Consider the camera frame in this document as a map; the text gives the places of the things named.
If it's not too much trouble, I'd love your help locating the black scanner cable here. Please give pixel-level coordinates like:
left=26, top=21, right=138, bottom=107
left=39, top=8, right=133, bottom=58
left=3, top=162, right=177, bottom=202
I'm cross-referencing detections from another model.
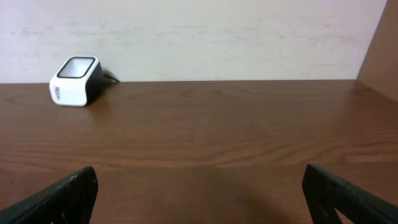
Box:
left=103, top=68, right=121, bottom=83

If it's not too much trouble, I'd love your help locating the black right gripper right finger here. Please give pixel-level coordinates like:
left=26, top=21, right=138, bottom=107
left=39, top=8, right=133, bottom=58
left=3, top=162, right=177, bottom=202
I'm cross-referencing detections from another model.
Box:
left=302, top=164, right=397, bottom=224

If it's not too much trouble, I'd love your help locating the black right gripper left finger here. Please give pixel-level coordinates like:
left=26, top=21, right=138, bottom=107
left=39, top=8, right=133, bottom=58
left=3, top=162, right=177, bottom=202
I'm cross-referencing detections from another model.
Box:
left=1, top=166, right=98, bottom=223

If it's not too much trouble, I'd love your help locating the white barcode scanner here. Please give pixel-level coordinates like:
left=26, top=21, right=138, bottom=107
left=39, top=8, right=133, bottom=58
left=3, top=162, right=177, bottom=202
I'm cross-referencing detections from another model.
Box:
left=49, top=56, right=104, bottom=106

